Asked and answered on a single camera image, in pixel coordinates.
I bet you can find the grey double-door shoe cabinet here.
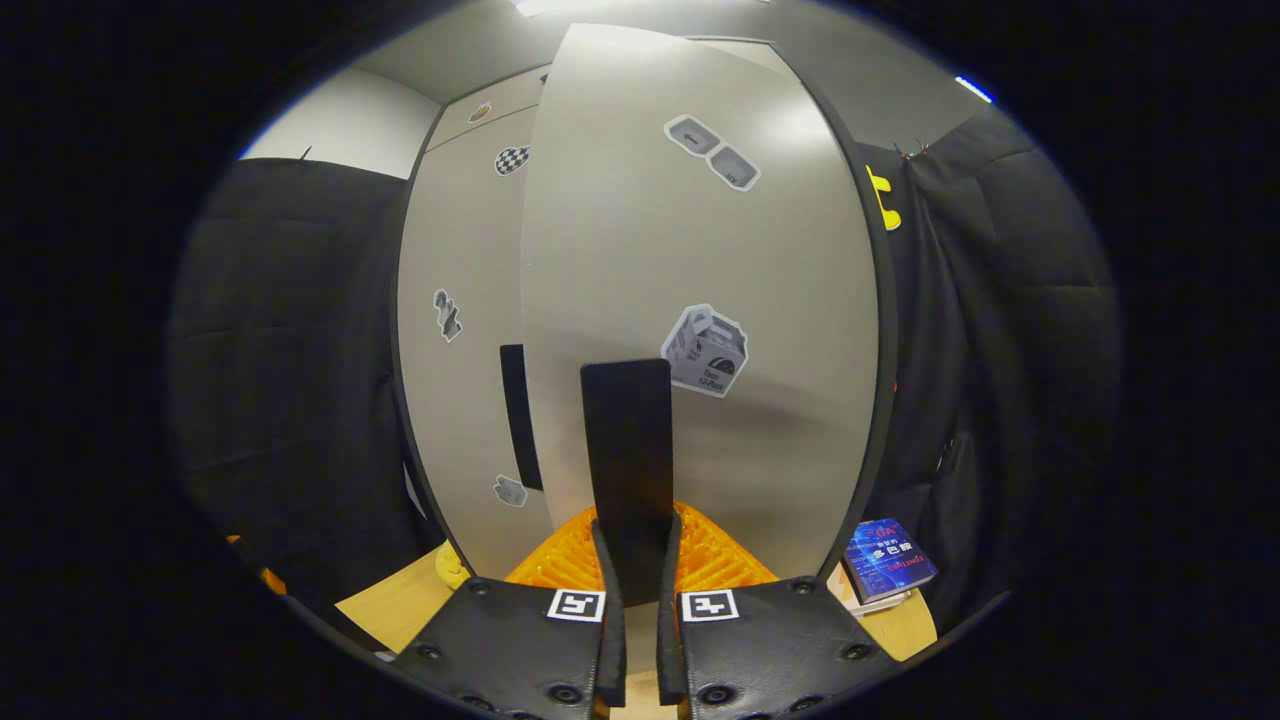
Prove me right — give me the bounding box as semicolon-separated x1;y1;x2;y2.
390;35;901;591

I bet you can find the black door handle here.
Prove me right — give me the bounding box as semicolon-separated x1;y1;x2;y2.
581;358;673;607
500;344;544;491

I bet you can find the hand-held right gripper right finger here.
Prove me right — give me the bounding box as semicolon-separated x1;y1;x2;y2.
655;503;901;720

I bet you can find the blue book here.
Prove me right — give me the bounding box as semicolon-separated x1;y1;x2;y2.
843;518;939;605

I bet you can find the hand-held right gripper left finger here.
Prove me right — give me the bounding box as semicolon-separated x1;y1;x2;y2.
385;505;628;720

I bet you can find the grey cabinet door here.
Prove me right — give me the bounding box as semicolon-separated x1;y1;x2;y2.
520;22;898;581
395;130;556;581

